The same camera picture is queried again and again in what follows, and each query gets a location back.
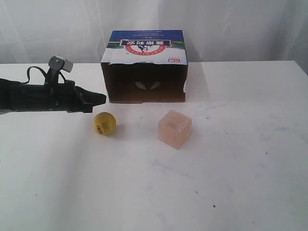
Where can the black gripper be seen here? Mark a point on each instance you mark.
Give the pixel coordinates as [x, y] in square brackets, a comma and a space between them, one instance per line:
[71, 98]

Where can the yellow tennis ball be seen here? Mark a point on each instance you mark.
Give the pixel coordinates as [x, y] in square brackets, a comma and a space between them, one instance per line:
[104, 123]

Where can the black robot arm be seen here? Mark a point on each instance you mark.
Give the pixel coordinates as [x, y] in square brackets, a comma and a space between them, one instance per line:
[19, 97]

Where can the blue white cardboard box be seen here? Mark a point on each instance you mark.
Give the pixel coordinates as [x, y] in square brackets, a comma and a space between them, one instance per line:
[145, 66]

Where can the light wooden cube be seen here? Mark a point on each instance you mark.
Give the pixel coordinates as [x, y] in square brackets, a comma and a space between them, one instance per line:
[174, 129]

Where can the white backdrop curtain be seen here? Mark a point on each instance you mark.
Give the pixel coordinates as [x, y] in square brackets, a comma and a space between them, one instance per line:
[214, 30]

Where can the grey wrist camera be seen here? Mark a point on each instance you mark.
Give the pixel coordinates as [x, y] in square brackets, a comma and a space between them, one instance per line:
[58, 63]

